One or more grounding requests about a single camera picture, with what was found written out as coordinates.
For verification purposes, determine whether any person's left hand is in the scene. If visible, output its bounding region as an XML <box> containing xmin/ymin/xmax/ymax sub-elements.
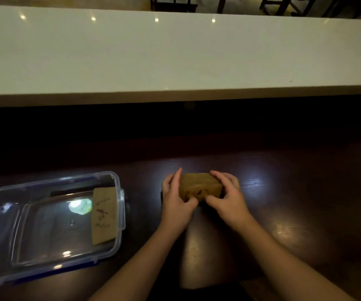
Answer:
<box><xmin>161</xmin><ymin>167</ymin><xmax>199</xmax><ymax>232</ymax></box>

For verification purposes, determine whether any person's right hand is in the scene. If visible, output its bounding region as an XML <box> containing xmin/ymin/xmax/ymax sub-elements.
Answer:
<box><xmin>205</xmin><ymin>170</ymin><xmax>254</xmax><ymax>233</ymax></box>

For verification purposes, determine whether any brown paper packet stack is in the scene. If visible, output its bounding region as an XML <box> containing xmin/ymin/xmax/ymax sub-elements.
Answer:
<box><xmin>179</xmin><ymin>173</ymin><xmax>224</xmax><ymax>203</ymax></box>

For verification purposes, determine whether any person's right forearm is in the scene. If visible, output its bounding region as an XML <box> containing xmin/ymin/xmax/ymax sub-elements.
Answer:
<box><xmin>238</xmin><ymin>216</ymin><xmax>357</xmax><ymax>301</ymax></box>

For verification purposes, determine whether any person's left forearm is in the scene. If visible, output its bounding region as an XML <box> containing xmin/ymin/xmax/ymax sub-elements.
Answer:
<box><xmin>88</xmin><ymin>223</ymin><xmax>184</xmax><ymax>301</ymax></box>

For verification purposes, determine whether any brown printed paper sleeve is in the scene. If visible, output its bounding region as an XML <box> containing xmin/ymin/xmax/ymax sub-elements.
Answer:
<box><xmin>91</xmin><ymin>187</ymin><xmax>119</xmax><ymax>246</ymax></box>

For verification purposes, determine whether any clear plastic storage container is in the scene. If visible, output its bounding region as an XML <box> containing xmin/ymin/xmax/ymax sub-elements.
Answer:
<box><xmin>0</xmin><ymin>171</ymin><xmax>126</xmax><ymax>287</ymax></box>

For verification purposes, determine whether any dark wooden chair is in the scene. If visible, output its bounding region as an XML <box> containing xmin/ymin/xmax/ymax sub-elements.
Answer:
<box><xmin>259</xmin><ymin>0</ymin><xmax>320</xmax><ymax>17</ymax></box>
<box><xmin>150</xmin><ymin>0</ymin><xmax>199</xmax><ymax>13</ymax></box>

